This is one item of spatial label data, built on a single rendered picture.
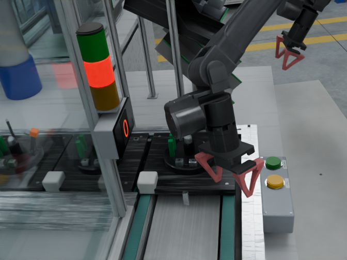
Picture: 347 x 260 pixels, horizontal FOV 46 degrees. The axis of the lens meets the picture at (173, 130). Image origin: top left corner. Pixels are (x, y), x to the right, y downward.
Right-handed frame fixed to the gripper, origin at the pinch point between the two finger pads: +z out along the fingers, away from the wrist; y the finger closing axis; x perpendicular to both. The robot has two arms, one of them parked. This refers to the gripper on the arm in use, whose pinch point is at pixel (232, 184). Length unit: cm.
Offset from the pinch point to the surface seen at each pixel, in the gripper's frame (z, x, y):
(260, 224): 11.5, 4.1, 1.8
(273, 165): 7.5, 19.6, -8.2
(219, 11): -27, 39, -43
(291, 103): 11, 60, -38
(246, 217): 10.8, 3.2, -1.5
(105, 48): -33.2, -15.3, -8.3
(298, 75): 64, 209, -166
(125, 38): -13, 51, -140
